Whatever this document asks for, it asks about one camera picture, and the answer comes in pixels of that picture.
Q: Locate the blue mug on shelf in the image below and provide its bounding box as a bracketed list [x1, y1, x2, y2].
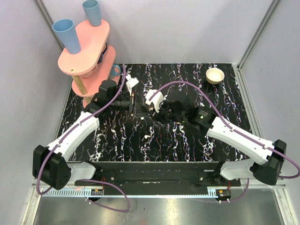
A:
[109, 64, 121, 79]

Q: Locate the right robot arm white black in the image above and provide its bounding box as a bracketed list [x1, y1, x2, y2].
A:
[146, 92, 286, 186]

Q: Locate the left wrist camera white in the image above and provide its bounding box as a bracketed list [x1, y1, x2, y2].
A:
[126, 75, 139, 94]

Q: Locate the blue cup rear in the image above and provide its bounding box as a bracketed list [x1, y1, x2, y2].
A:
[82, 0, 102, 27]

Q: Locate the pink three tier shelf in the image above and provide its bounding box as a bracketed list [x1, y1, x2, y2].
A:
[58, 20, 116, 106]

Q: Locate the black marbled table mat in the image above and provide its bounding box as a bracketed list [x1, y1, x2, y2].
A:
[69, 63, 251, 162]

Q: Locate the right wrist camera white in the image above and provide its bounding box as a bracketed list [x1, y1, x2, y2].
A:
[145, 89, 165, 113]

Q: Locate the beige wooden bowl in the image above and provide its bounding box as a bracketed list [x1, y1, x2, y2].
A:
[206, 68, 225, 85]

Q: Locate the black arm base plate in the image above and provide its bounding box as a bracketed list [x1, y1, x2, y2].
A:
[63, 161, 241, 197]

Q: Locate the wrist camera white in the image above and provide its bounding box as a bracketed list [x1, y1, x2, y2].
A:
[145, 89, 165, 113]
[126, 75, 139, 94]

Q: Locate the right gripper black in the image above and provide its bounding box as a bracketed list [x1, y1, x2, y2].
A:
[148, 98, 186, 128]

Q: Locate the blue cup front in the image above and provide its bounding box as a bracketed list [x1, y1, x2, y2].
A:
[52, 19, 81, 54]

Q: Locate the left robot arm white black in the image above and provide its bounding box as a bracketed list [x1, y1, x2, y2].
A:
[32, 80, 149, 190]

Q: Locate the blue cup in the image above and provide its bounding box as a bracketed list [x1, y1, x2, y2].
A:
[82, 0, 102, 27]
[52, 19, 81, 54]

